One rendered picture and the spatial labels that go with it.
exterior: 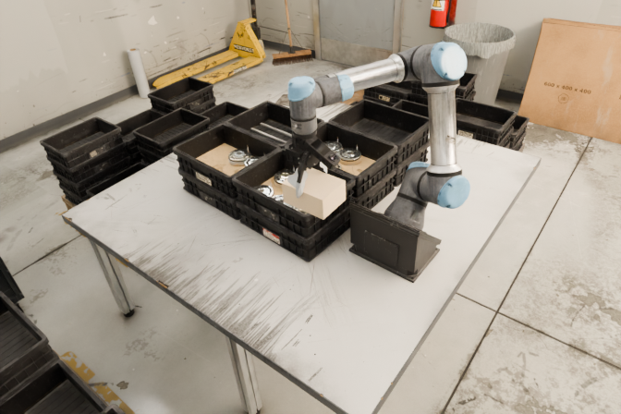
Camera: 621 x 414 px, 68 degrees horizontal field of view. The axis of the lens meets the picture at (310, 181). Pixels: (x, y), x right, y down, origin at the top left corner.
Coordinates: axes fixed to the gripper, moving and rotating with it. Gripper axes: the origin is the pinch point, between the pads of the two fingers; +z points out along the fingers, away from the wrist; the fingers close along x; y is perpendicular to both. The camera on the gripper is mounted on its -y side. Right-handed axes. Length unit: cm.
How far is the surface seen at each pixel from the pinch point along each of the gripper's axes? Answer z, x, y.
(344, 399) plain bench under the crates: 40, 33, -34
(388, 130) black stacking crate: 27, -87, 23
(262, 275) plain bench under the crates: 39.6, 11.9, 17.4
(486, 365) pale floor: 110, -51, -53
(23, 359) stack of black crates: 51, 81, 68
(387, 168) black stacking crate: 25, -55, 4
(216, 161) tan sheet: 26, -20, 74
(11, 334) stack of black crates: 60, 78, 93
